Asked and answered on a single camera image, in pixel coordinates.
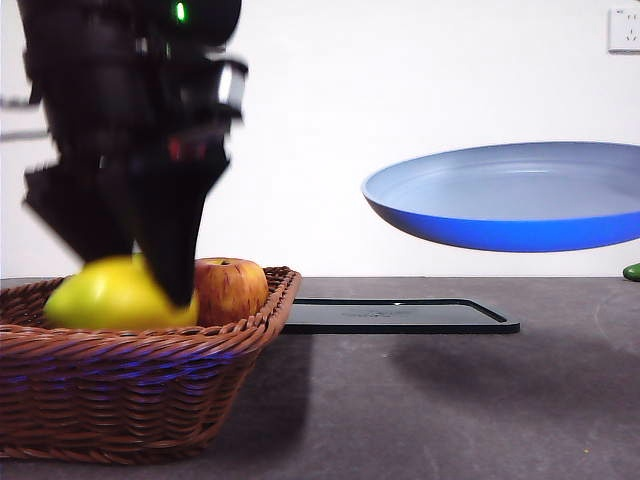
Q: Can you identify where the yellow lemon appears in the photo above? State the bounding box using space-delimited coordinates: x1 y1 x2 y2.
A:
43 253 201 331

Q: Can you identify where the blue round plate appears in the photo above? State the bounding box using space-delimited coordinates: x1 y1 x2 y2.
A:
360 142 640 253

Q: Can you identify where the white wall socket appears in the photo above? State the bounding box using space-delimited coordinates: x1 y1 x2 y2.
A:
607 8 640 55

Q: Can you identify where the red apple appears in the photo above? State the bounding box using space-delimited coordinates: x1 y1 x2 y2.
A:
192 257 269 327

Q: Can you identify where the black flat tray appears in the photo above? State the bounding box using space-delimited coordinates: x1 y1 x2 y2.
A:
282 298 521 335

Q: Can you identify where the brown wicker basket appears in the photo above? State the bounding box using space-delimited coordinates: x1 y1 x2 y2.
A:
0 266 304 464

